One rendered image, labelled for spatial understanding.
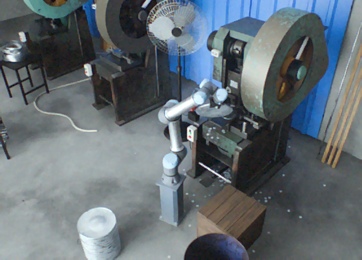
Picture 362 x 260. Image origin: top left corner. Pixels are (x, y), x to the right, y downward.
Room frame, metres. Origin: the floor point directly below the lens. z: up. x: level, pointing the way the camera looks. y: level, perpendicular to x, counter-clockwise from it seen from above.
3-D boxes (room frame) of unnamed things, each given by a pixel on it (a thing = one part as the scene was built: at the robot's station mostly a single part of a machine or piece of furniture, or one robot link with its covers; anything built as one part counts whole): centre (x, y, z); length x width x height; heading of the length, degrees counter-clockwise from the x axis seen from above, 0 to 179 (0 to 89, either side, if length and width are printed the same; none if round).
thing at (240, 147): (2.47, -0.75, 0.45); 0.92 x 0.12 x 0.90; 135
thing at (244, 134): (2.56, -0.46, 0.68); 0.45 x 0.30 x 0.06; 45
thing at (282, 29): (2.39, -0.77, 1.33); 1.03 x 0.28 x 0.82; 135
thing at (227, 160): (2.56, -0.47, 0.31); 0.43 x 0.42 x 0.01; 45
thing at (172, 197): (2.03, 0.12, 0.23); 0.19 x 0.19 x 0.45; 64
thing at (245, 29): (2.66, -0.56, 0.83); 0.79 x 0.43 x 1.34; 135
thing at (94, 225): (1.68, 0.68, 0.33); 0.29 x 0.29 x 0.01
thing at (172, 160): (2.03, 0.11, 0.62); 0.13 x 0.12 x 0.14; 155
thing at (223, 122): (2.43, -0.34, 0.72); 0.25 x 0.14 x 0.14; 135
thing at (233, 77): (2.53, -0.43, 1.04); 0.17 x 0.15 x 0.30; 135
